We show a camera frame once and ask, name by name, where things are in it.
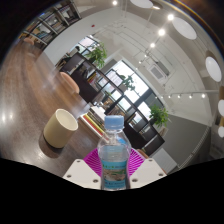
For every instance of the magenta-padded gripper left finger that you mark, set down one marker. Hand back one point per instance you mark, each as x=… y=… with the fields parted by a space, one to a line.
x=80 y=173

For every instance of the small ceiling spotlights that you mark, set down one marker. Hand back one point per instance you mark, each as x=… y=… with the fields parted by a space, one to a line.
x=161 y=32

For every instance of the low dark open shelf unit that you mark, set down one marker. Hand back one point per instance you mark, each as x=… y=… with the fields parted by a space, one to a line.
x=85 y=85

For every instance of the tall leafy green potted plant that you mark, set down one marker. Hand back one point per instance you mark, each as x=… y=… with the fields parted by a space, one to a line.
x=159 y=116

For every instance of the cream cylindrical cup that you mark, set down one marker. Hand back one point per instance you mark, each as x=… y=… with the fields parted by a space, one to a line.
x=58 y=131

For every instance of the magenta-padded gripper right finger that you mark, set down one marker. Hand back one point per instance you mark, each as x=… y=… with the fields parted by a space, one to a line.
x=148 y=171

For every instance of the clear water bottle blue cap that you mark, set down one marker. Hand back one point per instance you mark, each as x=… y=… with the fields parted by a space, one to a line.
x=114 y=160

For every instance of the ceiling air conditioner unit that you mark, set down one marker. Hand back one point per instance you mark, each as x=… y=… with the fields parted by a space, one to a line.
x=156 y=71

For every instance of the group of orange chairs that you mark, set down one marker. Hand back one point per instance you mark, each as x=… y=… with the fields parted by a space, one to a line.
x=70 y=81

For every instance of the round white ceiling lamps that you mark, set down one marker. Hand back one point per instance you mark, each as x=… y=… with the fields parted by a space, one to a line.
x=184 y=28

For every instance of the green plant in white pot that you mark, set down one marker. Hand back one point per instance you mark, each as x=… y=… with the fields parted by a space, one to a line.
x=129 y=82

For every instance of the bushy green potted plant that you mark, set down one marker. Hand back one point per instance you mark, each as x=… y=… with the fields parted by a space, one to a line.
x=98 y=55

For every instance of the tall dark bookshelf with books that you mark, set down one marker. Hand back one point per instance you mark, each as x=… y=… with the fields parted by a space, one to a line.
x=50 y=23

